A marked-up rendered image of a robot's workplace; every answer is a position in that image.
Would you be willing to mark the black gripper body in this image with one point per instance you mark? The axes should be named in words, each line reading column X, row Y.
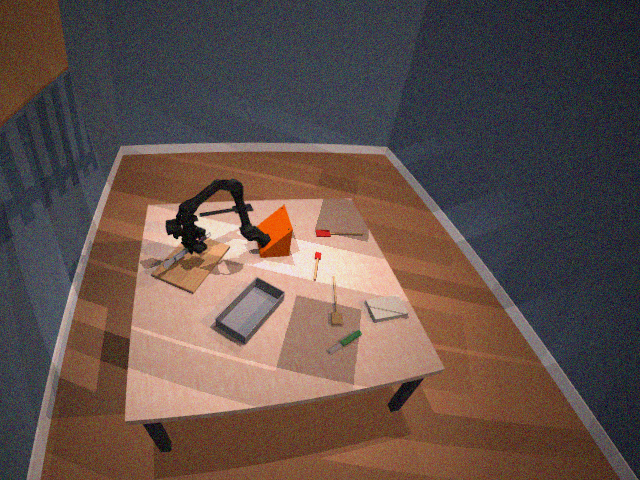
column 191, row 238

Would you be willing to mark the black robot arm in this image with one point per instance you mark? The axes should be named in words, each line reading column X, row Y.
column 186, row 217

